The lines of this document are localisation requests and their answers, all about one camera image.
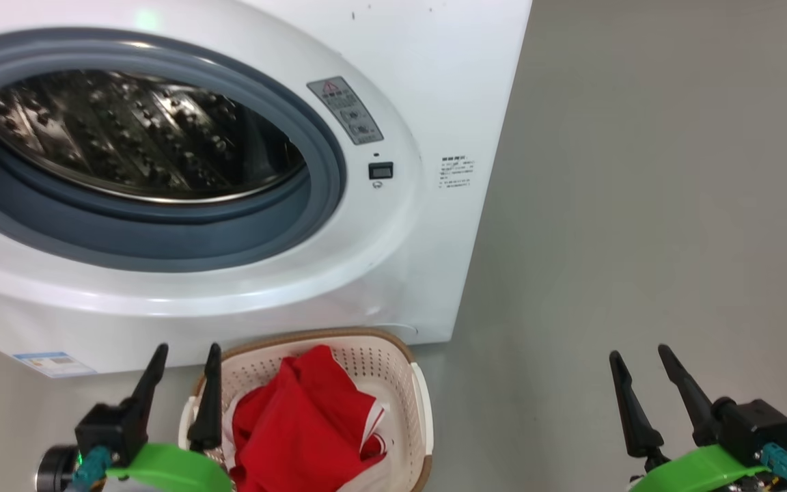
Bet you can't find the blue energy label sticker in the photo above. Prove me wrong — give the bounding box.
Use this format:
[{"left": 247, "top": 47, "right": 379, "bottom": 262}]
[{"left": 12, "top": 351, "right": 97, "bottom": 379}]

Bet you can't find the round white filter cover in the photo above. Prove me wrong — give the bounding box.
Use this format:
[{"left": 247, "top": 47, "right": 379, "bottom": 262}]
[{"left": 366, "top": 321, "right": 422, "bottom": 338}]

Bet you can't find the grey warning sticker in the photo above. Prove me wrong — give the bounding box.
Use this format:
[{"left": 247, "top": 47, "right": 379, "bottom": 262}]
[{"left": 307, "top": 77, "right": 385, "bottom": 146}]

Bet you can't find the teal left camera connector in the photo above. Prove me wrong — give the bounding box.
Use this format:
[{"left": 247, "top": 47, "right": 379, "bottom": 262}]
[{"left": 71, "top": 446, "right": 111, "bottom": 489}]

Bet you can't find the cream basket with brown rim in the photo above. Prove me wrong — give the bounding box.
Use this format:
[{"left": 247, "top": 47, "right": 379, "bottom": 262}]
[{"left": 178, "top": 328, "right": 434, "bottom": 492}]

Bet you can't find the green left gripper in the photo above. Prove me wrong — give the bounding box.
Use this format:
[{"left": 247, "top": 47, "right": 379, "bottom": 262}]
[{"left": 105, "top": 342, "right": 234, "bottom": 492}]

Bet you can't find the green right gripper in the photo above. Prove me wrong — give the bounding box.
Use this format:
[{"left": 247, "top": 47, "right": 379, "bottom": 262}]
[{"left": 609, "top": 344, "right": 773, "bottom": 492}]

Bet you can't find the red and white garment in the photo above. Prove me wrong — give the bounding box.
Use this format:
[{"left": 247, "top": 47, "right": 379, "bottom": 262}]
[{"left": 219, "top": 344, "right": 394, "bottom": 492}]

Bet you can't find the white washing machine body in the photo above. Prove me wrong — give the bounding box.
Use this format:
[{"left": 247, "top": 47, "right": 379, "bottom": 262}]
[{"left": 0, "top": 0, "right": 533, "bottom": 377}]

